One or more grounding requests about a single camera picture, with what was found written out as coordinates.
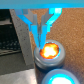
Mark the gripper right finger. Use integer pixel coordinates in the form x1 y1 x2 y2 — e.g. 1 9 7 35
41 7 63 48

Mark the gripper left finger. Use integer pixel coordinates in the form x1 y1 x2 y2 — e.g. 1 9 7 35
14 8 43 48

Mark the red button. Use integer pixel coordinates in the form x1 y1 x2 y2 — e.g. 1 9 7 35
34 40 66 73

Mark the blue button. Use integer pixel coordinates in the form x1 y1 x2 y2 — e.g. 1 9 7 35
41 68 78 84

